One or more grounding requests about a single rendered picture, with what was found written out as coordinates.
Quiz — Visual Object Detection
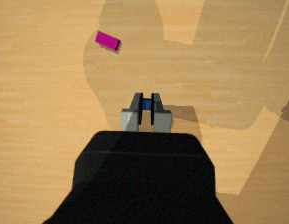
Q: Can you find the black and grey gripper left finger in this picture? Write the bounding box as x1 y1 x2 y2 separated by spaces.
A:
120 93 143 132

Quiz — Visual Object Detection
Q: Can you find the small blue cube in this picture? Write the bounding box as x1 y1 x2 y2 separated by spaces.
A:
142 98 151 110

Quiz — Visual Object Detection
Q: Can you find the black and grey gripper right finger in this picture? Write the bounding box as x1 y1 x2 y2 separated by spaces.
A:
151 93 172 133

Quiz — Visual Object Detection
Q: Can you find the small magenta block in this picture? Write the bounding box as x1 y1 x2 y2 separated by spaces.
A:
95 31 120 51

